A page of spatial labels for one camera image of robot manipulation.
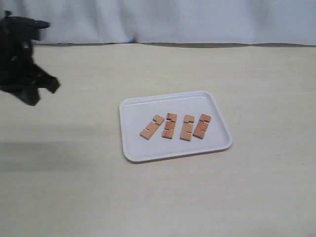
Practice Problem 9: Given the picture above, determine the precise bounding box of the white plastic tray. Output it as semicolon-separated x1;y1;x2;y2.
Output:
119;91;233;163

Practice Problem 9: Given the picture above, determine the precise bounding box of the white backdrop cloth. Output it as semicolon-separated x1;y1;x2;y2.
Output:
0;0;316;45

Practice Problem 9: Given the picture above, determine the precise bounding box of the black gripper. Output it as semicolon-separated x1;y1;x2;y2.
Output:
0;37;60;106

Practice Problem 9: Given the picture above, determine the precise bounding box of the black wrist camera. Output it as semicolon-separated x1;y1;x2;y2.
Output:
0;10;50;42

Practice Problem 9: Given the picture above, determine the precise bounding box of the notched wooden piece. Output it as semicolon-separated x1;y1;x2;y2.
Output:
162;113;177;139
140;115;164;140
193;114;212;139
180;115;195;141

